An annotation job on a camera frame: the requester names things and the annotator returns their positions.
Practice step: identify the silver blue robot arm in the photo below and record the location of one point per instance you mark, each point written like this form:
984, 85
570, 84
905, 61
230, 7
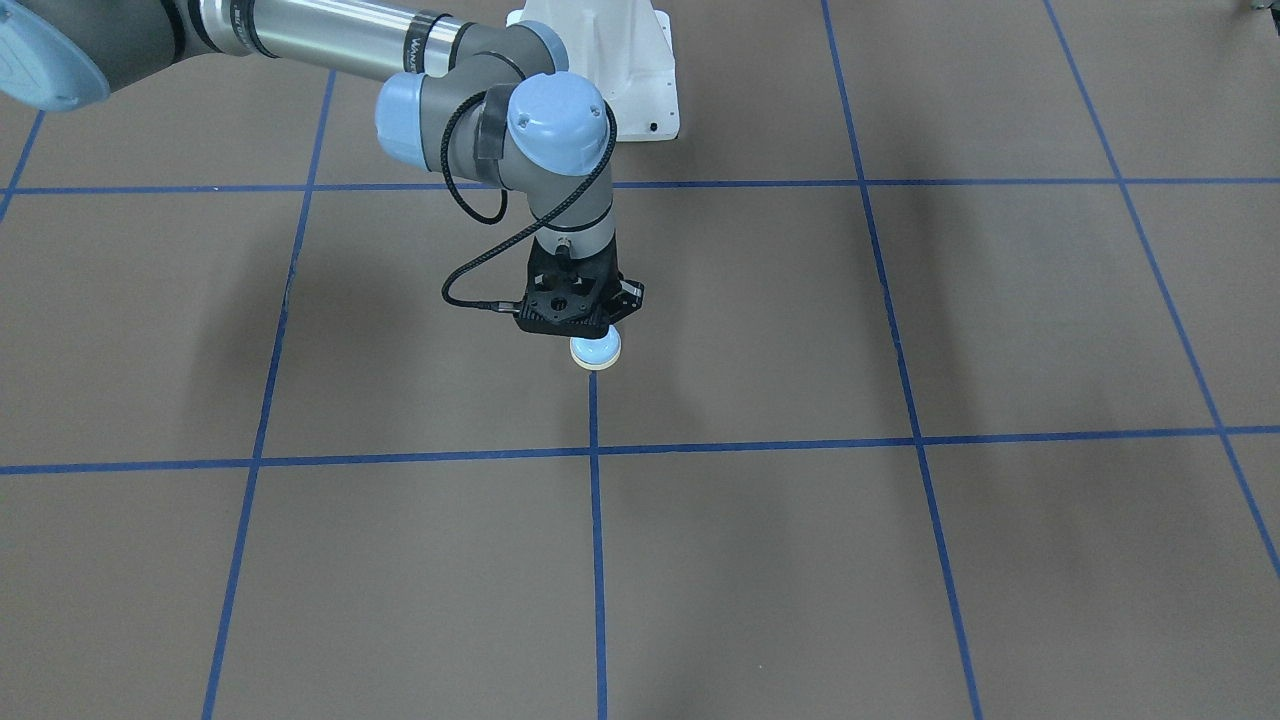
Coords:
495, 105

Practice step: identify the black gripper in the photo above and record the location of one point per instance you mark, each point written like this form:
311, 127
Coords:
630, 293

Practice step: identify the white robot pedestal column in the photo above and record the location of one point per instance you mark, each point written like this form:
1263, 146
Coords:
626, 49

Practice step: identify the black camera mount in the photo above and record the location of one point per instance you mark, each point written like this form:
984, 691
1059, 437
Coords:
564, 305

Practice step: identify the blue round desk bell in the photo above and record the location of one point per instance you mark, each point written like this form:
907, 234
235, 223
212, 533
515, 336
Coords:
597, 355

